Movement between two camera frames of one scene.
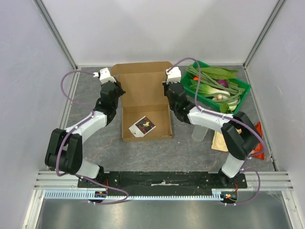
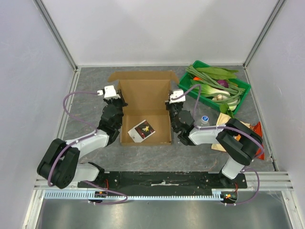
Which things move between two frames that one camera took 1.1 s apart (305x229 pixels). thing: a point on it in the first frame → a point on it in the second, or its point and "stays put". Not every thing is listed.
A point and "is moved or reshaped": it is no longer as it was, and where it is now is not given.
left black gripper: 117,85 → 120,98
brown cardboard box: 143,83 is moved or reshaped
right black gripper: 169,88 → 174,106
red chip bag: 259,152 stays put
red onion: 223,83 stays put
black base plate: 164,180 stays put
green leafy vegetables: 219,73 stays put
